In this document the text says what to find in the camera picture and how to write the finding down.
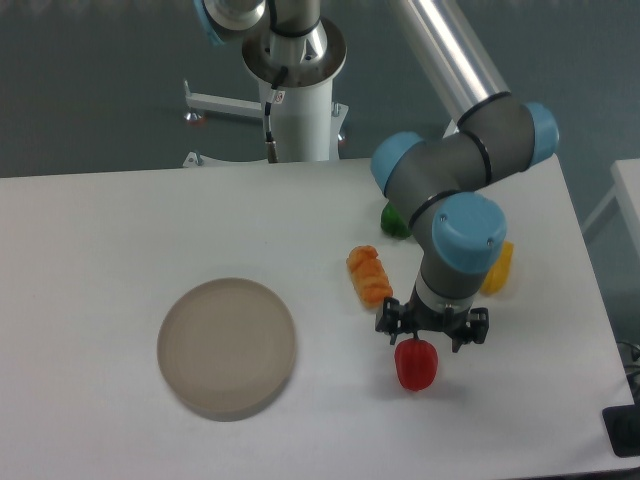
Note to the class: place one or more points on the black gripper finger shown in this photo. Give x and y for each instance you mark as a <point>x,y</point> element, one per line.
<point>394,319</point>
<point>471,326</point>

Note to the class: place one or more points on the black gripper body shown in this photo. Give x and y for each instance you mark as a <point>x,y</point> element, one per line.
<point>428,319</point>

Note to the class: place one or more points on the red bell pepper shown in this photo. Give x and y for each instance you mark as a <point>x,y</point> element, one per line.
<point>416,364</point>

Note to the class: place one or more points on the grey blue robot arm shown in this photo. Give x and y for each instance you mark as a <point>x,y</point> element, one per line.
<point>435,187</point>

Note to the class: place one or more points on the yellow bell pepper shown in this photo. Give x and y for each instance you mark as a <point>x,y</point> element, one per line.
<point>499,273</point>

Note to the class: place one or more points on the green bell pepper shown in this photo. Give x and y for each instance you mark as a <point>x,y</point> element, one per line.
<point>392,224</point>

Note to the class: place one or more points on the orange pastry toy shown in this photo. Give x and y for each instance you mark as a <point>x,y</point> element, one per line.
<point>368,276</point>

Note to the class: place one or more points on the round beige plate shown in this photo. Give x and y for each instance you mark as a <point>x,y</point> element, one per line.
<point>227,348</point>

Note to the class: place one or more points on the black device at edge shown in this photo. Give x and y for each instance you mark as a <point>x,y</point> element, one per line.
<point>622,426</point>

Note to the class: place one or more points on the white side table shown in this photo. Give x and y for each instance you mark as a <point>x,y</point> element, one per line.
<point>622,197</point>

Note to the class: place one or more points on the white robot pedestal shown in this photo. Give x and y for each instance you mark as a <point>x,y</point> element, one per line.
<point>301,122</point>

